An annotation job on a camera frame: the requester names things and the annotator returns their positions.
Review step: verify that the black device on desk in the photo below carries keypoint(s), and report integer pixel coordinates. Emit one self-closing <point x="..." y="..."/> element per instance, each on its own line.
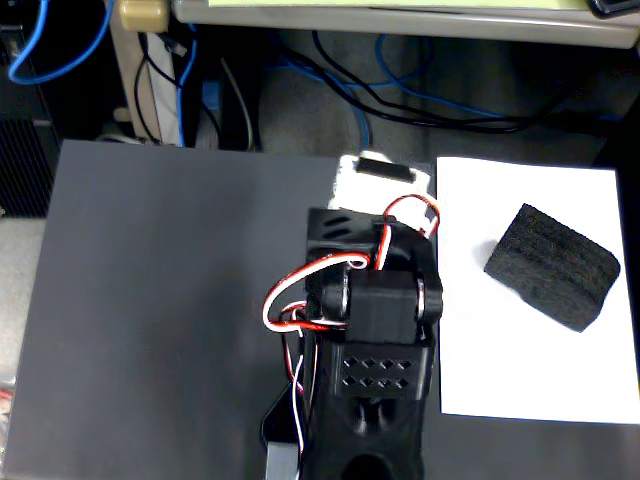
<point x="615" y="6"/>

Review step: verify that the dark grey board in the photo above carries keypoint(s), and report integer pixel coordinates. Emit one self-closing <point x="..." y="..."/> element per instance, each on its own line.
<point x="125" y="350"/>

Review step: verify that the black foam cube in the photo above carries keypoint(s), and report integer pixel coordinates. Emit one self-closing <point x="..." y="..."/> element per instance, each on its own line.
<point x="550" y="265"/>

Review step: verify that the grey desk edge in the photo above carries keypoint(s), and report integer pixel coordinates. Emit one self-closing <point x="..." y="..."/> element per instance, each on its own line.
<point x="400" y="22"/>

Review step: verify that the grey table clamp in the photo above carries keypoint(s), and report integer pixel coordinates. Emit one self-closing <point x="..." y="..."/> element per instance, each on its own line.
<point x="280" y="462"/>

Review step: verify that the beige desk leg panel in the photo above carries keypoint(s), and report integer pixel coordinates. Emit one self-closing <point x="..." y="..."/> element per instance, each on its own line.
<point x="125" y="65"/>

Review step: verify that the white paper sheet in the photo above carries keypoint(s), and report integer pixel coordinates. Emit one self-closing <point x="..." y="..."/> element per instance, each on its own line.
<point x="500" y="360"/>

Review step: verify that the beige plastic box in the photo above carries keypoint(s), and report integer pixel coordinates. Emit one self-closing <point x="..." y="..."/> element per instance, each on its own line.
<point x="142" y="15"/>

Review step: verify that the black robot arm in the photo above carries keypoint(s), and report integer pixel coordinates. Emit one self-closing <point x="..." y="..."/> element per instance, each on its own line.
<point x="380" y="310"/>

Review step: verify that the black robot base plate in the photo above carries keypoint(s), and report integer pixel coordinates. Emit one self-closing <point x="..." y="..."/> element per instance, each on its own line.
<point x="277" y="420"/>

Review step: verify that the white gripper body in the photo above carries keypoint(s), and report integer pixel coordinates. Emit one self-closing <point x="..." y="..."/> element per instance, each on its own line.
<point x="381" y="166"/>

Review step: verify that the black vented computer case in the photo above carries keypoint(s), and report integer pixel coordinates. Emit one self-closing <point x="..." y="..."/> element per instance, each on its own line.
<point x="20" y="165"/>

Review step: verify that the clear network plug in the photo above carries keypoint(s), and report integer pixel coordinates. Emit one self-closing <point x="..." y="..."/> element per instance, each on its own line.
<point x="175" y="46"/>

